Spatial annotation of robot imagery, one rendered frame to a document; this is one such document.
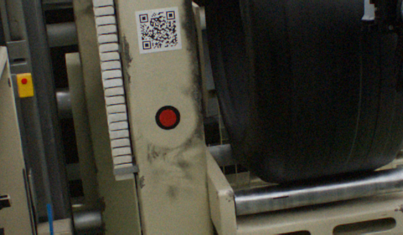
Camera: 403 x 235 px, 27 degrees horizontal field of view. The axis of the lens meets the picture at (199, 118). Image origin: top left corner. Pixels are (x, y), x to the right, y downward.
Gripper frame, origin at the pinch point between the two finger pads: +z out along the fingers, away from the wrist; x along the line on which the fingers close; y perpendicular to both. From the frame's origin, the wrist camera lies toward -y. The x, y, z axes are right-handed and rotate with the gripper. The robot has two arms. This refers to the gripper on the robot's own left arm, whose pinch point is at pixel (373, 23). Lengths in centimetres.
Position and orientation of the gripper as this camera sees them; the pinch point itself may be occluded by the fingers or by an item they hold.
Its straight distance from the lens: 132.4
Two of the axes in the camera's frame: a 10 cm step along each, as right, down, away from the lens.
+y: -1.1, -9.8, -1.5
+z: -1.5, -1.3, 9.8
